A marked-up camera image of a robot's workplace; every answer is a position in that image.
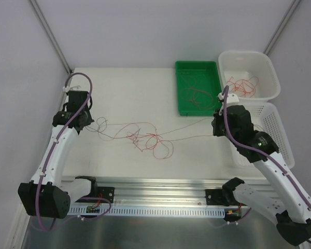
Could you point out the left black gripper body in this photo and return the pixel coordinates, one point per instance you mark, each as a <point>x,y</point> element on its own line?
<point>85,120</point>

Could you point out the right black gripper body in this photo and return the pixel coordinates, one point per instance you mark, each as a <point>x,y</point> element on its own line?
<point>217,126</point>

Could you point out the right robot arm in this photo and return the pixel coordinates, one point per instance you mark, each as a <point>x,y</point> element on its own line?
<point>291,214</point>

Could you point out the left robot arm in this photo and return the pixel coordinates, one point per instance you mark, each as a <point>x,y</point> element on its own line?
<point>42,195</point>

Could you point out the white perforated basket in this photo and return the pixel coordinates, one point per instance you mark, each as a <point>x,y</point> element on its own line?
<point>265,117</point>

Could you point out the white plastic tub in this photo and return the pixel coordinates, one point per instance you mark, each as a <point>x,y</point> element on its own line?
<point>249,74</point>

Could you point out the green plastic tray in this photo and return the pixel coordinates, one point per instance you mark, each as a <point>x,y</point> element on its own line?
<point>198,86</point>

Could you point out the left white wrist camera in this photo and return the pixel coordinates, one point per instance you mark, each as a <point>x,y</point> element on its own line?
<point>67,89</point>

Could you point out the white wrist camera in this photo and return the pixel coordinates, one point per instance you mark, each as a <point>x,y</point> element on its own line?
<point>67,89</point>
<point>232,99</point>

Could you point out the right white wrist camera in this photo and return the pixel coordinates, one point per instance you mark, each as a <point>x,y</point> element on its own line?
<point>232,99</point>

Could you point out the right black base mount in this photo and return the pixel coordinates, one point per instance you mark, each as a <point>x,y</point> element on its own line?
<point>221,197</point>

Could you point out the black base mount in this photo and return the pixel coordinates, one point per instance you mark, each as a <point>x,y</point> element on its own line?
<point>221,197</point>
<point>107,193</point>

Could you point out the white slotted cable duct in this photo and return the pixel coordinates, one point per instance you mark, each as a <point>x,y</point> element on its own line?
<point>148,211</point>

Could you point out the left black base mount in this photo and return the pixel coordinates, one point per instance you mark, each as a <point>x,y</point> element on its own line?
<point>107,193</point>

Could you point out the aluminium rail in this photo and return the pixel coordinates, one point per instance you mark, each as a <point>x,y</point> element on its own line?
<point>160,192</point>

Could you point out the left aluminium corner post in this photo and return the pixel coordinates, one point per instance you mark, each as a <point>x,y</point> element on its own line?
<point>50,35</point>

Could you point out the aluminium corner post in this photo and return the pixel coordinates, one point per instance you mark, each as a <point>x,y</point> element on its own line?
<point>50,35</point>
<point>282,26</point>

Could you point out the right aluminium corner post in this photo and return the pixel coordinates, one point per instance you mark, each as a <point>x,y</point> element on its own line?
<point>282,26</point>

